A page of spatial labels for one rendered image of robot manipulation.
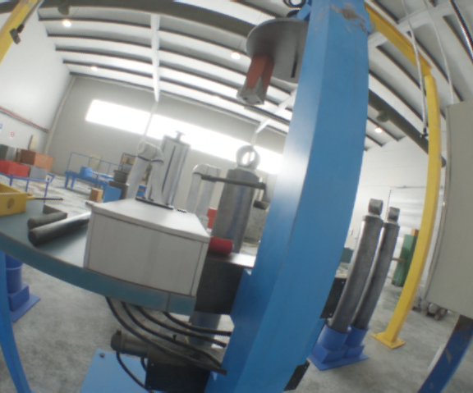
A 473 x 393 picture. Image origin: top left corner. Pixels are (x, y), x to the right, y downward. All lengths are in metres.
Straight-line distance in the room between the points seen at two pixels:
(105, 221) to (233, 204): 0.97
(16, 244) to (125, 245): 0.27
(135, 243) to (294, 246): 0.34
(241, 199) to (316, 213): 0.82
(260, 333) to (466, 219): 0.52
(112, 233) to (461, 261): 0.63
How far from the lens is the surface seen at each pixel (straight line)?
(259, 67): 1.34
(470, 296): 0.45
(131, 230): 0.42
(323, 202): 0.55
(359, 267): 2.09
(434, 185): 3.27
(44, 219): 0.67
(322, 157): 0.55
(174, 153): 2.41
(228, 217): 1.30
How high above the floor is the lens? 1.26
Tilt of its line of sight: 2 degrees up
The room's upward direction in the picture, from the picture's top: 15 degrees clockwise
